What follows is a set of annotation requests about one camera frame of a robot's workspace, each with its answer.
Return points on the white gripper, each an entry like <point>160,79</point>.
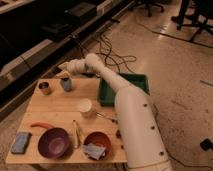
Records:
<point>64,66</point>

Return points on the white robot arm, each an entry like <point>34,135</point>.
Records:
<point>142,141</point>

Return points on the blue eraser block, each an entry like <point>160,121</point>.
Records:
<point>66,84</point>

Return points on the white plastic cup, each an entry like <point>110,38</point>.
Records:
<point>85,107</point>

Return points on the green plastic tray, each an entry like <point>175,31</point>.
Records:
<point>106,95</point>

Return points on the black box on shelf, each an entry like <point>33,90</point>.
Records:
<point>81,13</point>

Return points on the wooden table board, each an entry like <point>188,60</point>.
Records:
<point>60,109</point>

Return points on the metal spoon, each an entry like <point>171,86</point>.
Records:
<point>111,119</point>

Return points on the purple bowl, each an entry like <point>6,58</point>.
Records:
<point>54,143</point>

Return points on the red-brown bowl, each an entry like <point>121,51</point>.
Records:
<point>99,139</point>

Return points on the blue sponge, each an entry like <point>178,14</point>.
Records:
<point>21,143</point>

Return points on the grey cloth in bowl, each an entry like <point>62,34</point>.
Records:
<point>93,151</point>

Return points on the office chair base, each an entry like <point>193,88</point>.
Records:
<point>148,4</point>

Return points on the black object on floor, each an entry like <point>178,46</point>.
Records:
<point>206,144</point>

